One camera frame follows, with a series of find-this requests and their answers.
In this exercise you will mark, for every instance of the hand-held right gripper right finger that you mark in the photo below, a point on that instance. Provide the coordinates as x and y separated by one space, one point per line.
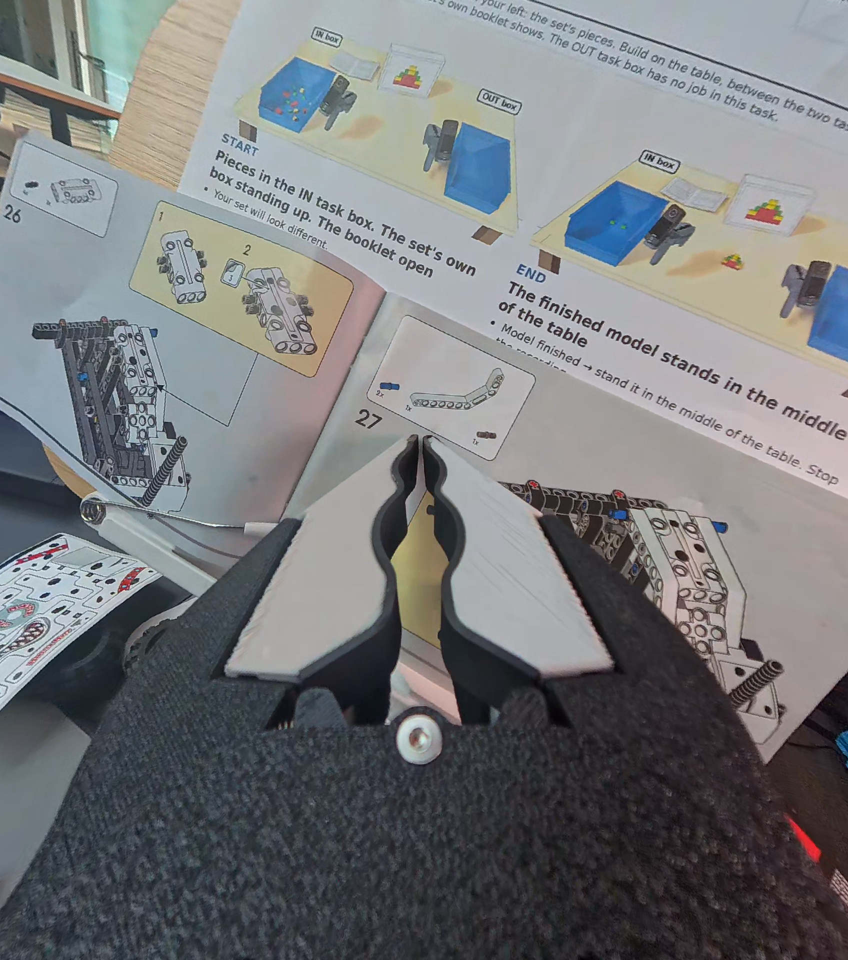
521 585

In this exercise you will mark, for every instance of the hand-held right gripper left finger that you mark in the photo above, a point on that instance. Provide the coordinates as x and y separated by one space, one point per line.
319 585

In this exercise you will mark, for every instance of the printed task instruction sheet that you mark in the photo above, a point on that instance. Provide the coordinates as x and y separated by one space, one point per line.
619 82

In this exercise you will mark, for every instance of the office desk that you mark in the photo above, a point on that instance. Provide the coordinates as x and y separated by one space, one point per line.
34 86

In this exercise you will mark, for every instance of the white book stand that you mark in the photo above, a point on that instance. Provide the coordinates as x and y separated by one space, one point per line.
139 534

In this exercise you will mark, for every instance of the sticker sheet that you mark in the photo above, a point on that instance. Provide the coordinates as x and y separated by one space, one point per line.
19 622

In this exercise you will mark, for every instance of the instruction booklet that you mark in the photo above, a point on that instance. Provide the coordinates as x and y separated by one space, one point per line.
169 315

